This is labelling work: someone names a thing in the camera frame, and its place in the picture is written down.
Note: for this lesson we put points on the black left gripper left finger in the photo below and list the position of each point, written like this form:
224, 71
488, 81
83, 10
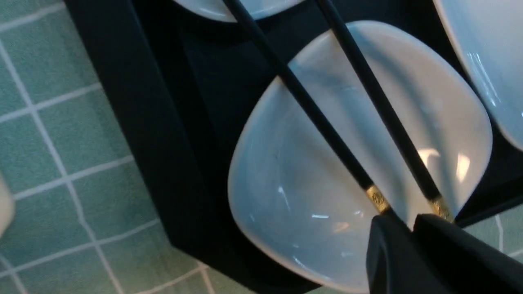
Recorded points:
394, 264

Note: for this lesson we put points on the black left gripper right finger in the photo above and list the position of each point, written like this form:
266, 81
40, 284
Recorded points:
463, 263

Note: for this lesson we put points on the black chopstick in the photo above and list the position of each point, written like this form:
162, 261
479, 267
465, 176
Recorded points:
311, 109
386, 112

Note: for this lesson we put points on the white small bowl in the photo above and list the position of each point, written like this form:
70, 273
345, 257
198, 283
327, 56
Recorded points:
218, 11
293, 198

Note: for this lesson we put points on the large white square plate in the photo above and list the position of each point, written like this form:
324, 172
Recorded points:
487, 37

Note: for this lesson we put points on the black serving tray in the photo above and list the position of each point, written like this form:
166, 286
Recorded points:
182, 86

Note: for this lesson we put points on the checkered teal tablecloth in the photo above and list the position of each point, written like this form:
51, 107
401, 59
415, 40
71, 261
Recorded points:
85, 222

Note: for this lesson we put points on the large white plastic bin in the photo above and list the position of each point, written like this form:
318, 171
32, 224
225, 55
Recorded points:
7, 206

